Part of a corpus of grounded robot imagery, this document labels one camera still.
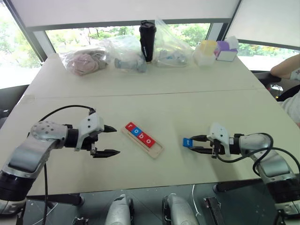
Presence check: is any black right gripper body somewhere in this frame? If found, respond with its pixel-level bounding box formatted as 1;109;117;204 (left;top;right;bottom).
206;135;223;158

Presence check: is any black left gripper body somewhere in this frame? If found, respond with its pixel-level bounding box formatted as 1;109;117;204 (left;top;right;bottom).
80;130;105;156

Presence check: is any red letter o block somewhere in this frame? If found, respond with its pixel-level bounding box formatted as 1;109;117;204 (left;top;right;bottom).
143;137;156;148

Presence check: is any wooden letter tray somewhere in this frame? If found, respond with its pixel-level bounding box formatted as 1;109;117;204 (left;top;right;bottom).
121;121;164;159

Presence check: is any silver left robot leg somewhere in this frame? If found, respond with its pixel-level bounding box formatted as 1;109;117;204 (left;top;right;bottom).
104;194;135;225

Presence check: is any silver robot leg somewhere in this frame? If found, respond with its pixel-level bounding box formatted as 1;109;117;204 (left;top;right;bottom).
162;193;200;225
104;194;135;225

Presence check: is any silver right robot leg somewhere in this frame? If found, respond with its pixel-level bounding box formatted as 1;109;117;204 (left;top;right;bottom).
162;193;200;225

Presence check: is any black table foot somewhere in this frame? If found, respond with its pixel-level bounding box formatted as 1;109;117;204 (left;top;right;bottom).
27;193;84;206
213;179;268;194

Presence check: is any plastic bag with pink cloth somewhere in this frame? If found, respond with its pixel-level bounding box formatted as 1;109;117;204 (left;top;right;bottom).
62;46;110;77

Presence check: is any plastic bag with grey items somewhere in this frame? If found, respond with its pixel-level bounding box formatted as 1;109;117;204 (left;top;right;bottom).
103;35;148;74

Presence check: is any translucent container with yellow lid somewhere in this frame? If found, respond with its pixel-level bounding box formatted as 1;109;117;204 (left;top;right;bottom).
192;39;218;68

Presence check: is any person's white shirt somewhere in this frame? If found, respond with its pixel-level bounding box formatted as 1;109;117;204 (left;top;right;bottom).
280;93;300;128

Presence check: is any purple and white box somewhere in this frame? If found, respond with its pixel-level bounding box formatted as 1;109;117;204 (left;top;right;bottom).
214;36;239;62

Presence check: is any black chair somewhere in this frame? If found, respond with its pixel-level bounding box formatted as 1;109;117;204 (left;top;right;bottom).
0;84;30;127
252;71;300;102

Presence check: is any clear plastic bag with parts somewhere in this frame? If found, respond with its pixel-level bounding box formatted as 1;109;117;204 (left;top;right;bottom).
154;18;194;68

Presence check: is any black travel tumbler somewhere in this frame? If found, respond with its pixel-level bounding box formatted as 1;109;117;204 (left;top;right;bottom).
139;20;157;63

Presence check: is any wide white roller blind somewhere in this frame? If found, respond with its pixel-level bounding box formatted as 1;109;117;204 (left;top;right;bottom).
9;0;242;28

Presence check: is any narrow white roller blind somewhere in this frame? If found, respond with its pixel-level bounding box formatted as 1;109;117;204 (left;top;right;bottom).
226;0;300;50

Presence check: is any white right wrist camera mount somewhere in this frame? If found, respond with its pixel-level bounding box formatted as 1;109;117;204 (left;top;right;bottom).
209;122;232;157

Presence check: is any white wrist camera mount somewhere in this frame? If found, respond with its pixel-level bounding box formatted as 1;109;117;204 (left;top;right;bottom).
74;113;105;152
209;122;232;157

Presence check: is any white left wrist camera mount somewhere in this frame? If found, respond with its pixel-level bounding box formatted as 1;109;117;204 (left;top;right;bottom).
74;113;105;152

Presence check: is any thin white cable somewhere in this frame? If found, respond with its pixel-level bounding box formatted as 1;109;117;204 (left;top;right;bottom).
191;184;202;225

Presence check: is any long black metal bracket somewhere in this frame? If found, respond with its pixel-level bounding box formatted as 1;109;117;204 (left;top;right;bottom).
203;196;227;225

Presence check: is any small black metal bracket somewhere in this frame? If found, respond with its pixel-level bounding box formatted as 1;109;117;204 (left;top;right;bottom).
72;217;90;225

